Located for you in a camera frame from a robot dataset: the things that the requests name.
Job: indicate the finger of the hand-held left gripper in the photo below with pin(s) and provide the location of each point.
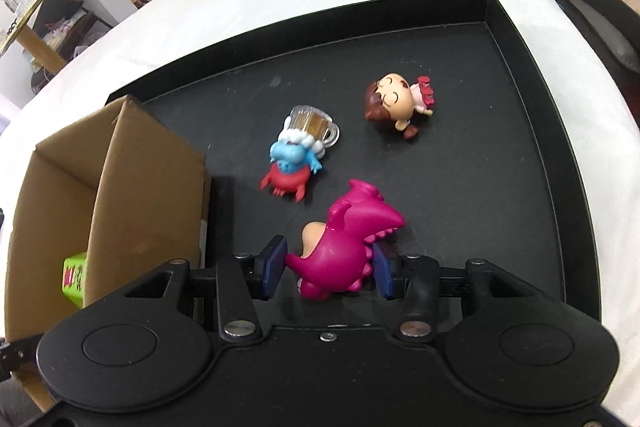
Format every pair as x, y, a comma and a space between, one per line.
17, 353

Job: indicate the green cube toy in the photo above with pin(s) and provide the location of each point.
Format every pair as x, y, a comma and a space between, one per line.
75, 278

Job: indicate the oval table with yellow leg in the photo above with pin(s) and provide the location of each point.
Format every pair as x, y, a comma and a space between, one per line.
30, 34

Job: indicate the black tray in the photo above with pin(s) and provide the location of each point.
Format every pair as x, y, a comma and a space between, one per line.
475, 182

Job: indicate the brown cardboard box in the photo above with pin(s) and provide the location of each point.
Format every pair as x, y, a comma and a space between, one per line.
145, 187

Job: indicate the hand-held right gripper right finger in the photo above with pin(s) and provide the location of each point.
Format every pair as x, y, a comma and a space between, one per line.
383, 276

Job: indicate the brown haired doll figurine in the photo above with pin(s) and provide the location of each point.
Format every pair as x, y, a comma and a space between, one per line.
391, 99

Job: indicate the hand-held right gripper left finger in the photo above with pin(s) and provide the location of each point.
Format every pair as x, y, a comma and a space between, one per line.
273, 268

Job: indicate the blue crab toy with mug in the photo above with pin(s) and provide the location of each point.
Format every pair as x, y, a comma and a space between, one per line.
292, 154

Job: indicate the pink dinosaur toy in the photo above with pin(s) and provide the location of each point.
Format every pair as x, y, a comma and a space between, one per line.
345, 249

